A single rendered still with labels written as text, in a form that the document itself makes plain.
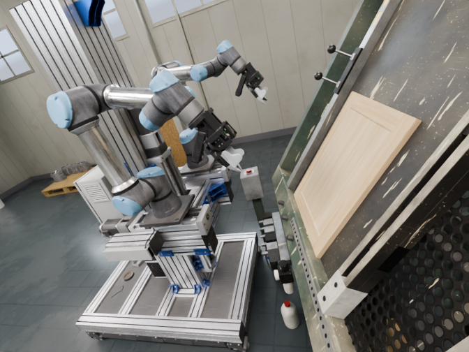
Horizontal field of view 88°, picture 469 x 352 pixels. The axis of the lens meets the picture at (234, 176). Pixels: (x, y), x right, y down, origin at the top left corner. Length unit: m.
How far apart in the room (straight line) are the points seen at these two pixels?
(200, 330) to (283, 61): 3.78
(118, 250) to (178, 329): 0.72
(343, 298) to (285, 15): 3.97
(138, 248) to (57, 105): 0.70
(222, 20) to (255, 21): 0.51
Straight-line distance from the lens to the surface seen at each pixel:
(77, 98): 1.07
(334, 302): 0.82
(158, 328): 1.93
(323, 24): 4.35
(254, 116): 4.57
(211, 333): 1.75
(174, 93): 0.72
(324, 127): 1.29
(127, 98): 1.02
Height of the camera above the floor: 1.66
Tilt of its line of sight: 27 degrees down
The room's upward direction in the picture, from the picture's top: 17 degrees counter-clockwise
